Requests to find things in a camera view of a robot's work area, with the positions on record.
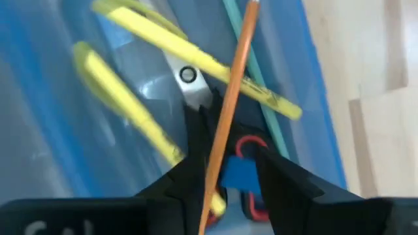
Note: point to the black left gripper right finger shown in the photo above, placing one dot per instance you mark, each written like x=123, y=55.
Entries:
x=310, y=212

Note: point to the blue plastic pencil case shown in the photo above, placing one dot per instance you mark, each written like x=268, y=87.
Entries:
x=49, y=98

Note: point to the blue binder clip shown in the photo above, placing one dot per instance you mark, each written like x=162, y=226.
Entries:
x=241, y=176

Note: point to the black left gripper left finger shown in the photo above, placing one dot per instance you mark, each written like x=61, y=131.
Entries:
x=130, y=215

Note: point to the orange pencil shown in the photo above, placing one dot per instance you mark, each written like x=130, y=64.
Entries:
x=228, y=104

